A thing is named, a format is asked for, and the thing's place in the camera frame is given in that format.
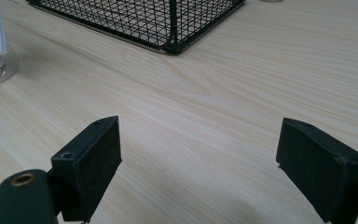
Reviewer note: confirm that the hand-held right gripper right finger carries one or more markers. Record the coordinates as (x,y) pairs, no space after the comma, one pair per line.
(320,174)

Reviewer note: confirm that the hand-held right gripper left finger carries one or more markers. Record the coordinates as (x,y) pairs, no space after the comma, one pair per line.
(87,169)

